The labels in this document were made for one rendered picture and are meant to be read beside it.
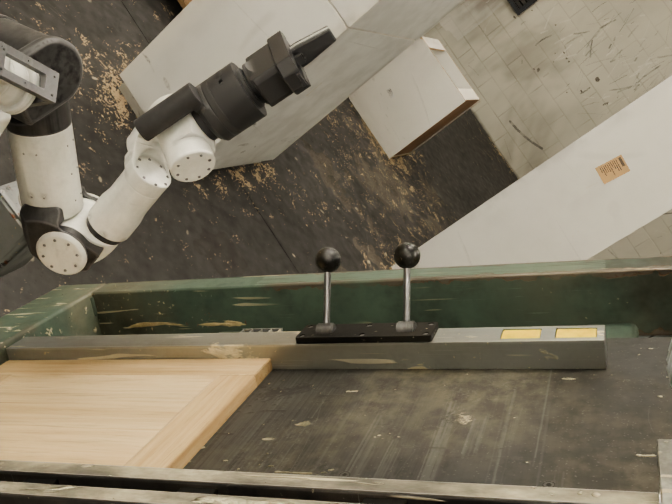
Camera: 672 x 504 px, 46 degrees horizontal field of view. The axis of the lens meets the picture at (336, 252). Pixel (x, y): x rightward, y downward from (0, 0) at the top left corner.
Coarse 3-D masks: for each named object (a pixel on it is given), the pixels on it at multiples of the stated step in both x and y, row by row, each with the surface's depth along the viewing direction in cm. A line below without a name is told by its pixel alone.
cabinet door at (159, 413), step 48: (0, 384) 123; (48, 384) 120; (96, 384) 117; (144, 384) 114; (192, 384) 111; (240, 384) 108; (0, 432) 106; (48, 432) 104; (96, 432) 101; (144, 432) 99; (192, 432) 96
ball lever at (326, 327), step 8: (328, 248) 115; (320, 256) 115; (328, 256) 114; (336, 256) 115; (320, 264) 115; (328, 264) 114; (336, 264) 115; (328, 272) 115; (328, 280) 115; (328, 288) 115; (328, 296) 114; (328, 304) 114; (328, 312) 114; (328, 320) 114; (320, 328) 113; (328, 328) 113
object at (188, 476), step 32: (0, 480) 84; (32, 480) 81; (64, 480) 80; (96, 480) 79; (128, 480) 78; (160, 480) 76; (192, 480) 75; (224, 480) 74; (256, 480) 73; (288, 480) 72; (320, 480) 72; (352, 480) 71; (384, 480) 70
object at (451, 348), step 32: (32, 352) 130; (64, 352) 128; (96, 352) 126; (128, 352) 124; (160, 352) 122; (192, 352) 120; (224, 352) 118; (256, 352) 116; (288, 352) 114; (320, 352) 112; (352, 352) 111; (384, 352) 109; (416, 352) 107; (448, 352) 106; (480, 352) 104; (512, 352) 103; (544, 352) 101; (576, 352) 100
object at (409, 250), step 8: (400, 248) 111; (408, 248) 110; (416, 248) 111; (400, 256) 110; (408, 256) 110; (416, 256) 110; (400, 264) 111; (408, 264) 110; (416, 264) 111; (408, 272) 111; (408, 280) 111; (408, 288) 110; (408, 296) 110; (408, 304) 110; (408, 312) 110; (408, 320) 109; (400, 328) 109; (408, 328) 108
